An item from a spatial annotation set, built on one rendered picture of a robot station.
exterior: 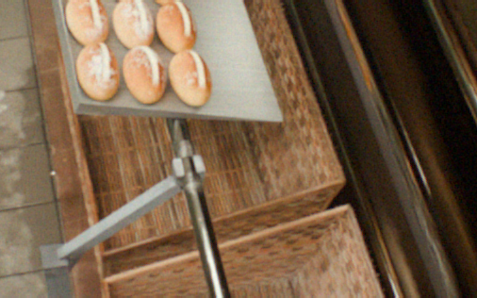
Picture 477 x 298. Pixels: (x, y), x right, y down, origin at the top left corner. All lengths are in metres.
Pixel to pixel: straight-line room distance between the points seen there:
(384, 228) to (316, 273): 0.29
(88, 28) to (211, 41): 0.24
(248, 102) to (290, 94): 0.46
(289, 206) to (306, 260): 0.15
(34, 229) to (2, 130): 0.34
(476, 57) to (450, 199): 0.19
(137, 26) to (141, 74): 0.09
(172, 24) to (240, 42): 0.15
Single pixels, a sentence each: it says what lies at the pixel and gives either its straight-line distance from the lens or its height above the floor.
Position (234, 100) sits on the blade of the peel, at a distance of 1.65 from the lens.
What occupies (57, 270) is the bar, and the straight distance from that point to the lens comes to 1.72.
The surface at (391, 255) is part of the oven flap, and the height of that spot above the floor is 0.95.
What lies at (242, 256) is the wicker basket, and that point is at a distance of 1.97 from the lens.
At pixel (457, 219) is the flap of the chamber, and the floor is 1.40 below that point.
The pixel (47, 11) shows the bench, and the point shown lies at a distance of 2.50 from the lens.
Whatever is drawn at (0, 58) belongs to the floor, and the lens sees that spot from 3.16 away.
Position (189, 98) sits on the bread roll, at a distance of 1.59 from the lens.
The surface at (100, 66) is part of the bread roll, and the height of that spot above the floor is 1.27.
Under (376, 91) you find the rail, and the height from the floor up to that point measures 1.43.
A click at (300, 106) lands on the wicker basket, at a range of 2.07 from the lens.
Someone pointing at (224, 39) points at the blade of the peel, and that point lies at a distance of 1.73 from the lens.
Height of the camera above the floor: 2.48
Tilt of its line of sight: 55 degrees down
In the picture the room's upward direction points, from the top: 4 degrees clockwise
